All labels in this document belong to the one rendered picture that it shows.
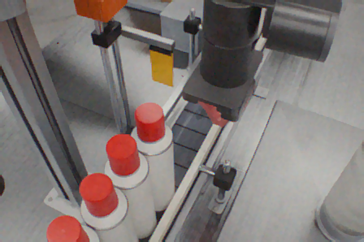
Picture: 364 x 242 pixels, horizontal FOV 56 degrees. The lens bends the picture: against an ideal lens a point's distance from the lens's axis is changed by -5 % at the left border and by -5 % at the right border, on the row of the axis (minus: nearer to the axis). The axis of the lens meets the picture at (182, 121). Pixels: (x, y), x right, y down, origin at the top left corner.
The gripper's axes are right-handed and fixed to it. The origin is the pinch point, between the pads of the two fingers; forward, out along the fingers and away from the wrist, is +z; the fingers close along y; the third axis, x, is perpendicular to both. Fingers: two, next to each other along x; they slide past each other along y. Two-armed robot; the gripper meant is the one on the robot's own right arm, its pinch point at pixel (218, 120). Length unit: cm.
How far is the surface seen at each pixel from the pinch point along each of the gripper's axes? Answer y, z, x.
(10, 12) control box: -19.4, -27.6, 5.9
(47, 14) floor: 120, 104, 165
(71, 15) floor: 125, 104, 147
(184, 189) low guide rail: -6.5, 10.1, 2.1
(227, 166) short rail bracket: -2.0, 7.0, -2.6
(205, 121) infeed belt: 9.5, 13.8, 5.1
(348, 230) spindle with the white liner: -3.8, 8.6, -21.7
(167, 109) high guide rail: 3.0, 5.5, 9.3
